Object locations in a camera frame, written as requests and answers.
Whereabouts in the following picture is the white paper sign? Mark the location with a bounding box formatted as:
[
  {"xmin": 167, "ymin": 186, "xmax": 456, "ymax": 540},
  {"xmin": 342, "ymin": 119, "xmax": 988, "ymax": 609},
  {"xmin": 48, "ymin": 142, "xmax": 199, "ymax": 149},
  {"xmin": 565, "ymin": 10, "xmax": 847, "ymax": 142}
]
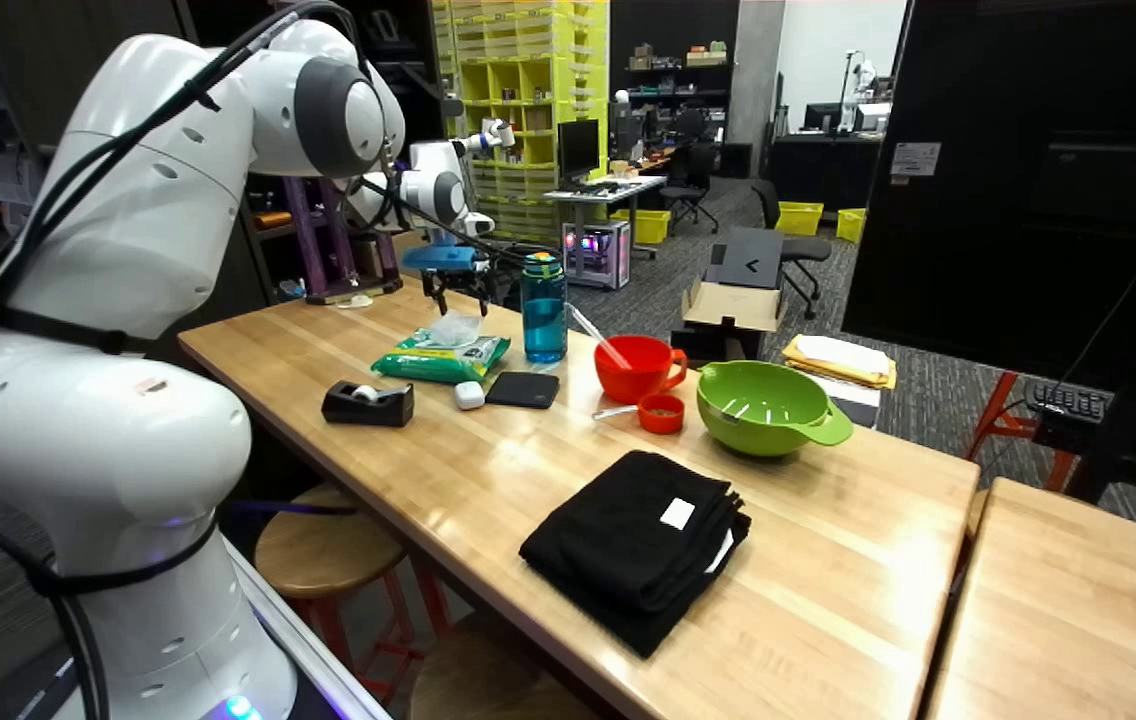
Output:
[{"xmin": 890, "ymin": 135, "xmax": 945, "ymax": 186}]

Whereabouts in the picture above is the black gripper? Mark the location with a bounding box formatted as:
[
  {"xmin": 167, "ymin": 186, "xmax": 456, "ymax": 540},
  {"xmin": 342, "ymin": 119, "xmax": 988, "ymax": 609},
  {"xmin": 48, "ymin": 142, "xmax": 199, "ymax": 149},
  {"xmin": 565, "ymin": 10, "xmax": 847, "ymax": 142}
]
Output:
[{"xmin": 421, "ymin": 268, "xmax": 500, "ymax": 320}]

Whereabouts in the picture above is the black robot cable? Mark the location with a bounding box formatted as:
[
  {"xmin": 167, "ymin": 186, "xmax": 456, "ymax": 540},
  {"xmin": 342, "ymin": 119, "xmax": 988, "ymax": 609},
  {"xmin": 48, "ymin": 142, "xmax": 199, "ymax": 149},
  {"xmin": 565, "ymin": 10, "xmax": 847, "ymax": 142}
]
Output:
[{"xmin": 0, "ymin": 0, "xmax": 342, "ymax": 405}]

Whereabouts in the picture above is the black folded cloth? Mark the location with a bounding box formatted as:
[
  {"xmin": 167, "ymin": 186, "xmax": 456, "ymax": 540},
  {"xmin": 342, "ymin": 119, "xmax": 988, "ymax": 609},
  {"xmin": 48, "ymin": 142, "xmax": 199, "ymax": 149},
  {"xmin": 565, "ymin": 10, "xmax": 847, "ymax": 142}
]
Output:
[{"xmin": 515, "ymin": 444, "xmax": 755, "ymax": 661}]

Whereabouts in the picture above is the small red measuring cup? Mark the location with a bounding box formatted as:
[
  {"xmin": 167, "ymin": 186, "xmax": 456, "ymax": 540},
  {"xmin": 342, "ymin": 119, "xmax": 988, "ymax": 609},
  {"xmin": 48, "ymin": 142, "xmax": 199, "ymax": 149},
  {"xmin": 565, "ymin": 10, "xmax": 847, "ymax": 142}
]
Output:
[{"xmin": 592, "ymin": 385, "xmax": 687, "ymax": 435}]

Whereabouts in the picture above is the round wooden stool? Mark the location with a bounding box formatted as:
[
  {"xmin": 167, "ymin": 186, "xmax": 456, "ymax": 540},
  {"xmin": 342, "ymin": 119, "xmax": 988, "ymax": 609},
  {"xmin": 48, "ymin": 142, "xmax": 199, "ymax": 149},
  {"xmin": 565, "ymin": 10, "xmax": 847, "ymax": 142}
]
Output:
[
  {"xmin": 254, "ymin": 479, "xmax": 453, "ymax": 671},
  {"xmin": 405, "ymin": 609, "xmax": 600, "ymax": 720}
]

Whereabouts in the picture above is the green pack of wipes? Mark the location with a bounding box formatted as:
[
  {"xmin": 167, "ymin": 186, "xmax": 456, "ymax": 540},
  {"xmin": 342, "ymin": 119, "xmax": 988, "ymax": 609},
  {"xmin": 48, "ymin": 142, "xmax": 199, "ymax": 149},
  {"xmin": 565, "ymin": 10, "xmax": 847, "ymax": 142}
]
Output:
[{"xmin": 370, "ymin": 314, "xmax": 515, "ymax": 390}]

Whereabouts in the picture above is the red metal stand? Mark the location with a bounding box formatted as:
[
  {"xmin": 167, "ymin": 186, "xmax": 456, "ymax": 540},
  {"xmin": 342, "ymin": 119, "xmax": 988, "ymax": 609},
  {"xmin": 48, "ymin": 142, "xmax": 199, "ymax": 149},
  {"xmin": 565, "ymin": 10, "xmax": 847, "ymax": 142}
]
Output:
[{"xmin": 966, "ymin": 367, "xmax": 1084, "ymax": 495}]

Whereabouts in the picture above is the green bowl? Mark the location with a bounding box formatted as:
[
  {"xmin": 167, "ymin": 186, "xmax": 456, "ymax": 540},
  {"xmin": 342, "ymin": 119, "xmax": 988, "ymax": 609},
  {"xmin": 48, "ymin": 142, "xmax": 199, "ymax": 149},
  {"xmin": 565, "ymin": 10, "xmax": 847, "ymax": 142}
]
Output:
[{"xmin": 694, "ymin": 356, "xmax": 858, "ymax": 462}]

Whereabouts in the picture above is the black tape dispenser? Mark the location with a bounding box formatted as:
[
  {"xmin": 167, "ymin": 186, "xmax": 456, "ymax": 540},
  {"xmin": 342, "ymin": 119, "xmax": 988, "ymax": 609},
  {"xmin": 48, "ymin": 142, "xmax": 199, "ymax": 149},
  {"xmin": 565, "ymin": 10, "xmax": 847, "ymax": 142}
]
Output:
[{"xmin": 320, "ymin": 377, "xmax": 417, "ymax": 431}]

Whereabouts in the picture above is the grey background desk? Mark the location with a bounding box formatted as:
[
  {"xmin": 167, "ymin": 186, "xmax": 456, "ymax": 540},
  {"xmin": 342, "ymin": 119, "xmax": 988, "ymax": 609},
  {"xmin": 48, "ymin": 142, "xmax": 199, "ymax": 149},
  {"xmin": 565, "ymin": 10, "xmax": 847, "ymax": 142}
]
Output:
[{"xmin": 542, "ymin": 173, "xmax": 670, "ymax": 224}]

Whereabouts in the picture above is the white plastic spoon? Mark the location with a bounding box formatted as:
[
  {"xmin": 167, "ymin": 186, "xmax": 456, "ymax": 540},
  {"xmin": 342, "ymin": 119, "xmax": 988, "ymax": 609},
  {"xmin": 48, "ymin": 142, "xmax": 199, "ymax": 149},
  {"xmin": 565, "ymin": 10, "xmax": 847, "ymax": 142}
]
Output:
[{"xmin": 565, "ymin": 300, "xmax": 636, "ymax": 374}]

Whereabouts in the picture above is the blue water bottle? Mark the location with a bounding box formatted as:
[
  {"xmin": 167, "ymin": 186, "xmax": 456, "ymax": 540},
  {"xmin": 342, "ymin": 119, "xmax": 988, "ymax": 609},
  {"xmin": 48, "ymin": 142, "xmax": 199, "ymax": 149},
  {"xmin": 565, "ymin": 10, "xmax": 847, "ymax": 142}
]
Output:
[{"xmin": 515, "ymin": 249, "xmax": 568, "ymax": 367}]

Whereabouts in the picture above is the open cardboard box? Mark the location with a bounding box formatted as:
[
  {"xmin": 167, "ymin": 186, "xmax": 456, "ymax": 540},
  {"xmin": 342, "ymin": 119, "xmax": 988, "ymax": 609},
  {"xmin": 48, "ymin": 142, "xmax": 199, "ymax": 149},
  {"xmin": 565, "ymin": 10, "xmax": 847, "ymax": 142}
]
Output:
[{"xmin": 682, "ymin": 278, "xmax": 791, "ymax": 337}]

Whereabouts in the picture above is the black computer monitor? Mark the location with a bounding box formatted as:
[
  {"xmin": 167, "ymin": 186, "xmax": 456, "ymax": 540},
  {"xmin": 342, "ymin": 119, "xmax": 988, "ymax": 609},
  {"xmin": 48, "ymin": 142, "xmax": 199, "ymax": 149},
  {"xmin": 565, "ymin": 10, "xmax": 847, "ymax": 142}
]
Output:
[{"xmin": 555, "ymin": 115, "xmax": 606, "ymax": 186}]

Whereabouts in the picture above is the wooden board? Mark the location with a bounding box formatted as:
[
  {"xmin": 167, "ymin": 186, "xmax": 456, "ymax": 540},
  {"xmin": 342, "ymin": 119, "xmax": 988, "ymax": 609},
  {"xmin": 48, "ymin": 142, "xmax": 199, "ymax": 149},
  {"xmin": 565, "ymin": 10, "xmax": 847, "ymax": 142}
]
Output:
[{"xmin": 781, "ymin": 333, "xmax": 900, "ymax": 392}]

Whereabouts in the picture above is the yellow bin shelving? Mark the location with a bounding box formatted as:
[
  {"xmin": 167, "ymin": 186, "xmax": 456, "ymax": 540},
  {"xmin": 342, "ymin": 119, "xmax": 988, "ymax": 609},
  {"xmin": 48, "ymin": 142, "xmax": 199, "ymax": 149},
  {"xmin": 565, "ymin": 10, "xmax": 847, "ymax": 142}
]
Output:
[{"xmin": 430, "ymin": 0, "xmax": 612, "ymax": 254}]

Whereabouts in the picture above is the black flat wallet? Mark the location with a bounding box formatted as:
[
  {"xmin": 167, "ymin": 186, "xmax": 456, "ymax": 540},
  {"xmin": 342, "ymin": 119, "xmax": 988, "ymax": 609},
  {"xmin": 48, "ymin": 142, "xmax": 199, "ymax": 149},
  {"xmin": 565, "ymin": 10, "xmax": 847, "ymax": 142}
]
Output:
[{"xmin": 480, "ymin": 367, "xmax": 565, "ymax": 413}]

